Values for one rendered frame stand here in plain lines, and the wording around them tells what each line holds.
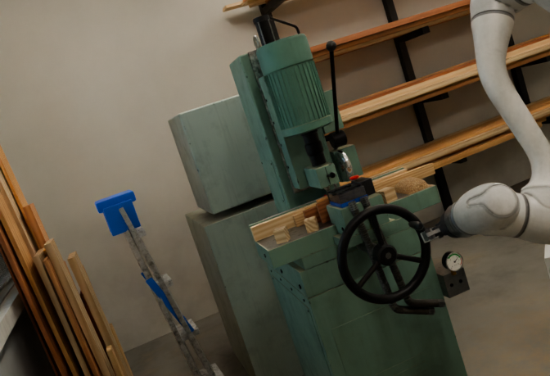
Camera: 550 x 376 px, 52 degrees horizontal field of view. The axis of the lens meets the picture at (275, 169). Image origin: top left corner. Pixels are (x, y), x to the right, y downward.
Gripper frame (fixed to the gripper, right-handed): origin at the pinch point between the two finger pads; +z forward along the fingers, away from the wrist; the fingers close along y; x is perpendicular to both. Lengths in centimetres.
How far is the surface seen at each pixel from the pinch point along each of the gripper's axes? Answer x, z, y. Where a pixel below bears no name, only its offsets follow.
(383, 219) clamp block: -9.8, 12.8, 5.3
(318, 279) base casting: -0.8, 26.2, 28.1
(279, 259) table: -10.9, 22.6, 37.8
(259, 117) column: -63, 41, 22
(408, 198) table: -13.6, 21.6, -8.8
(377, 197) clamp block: -16.2, 10.5, 5.1
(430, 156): -56, 222, -127
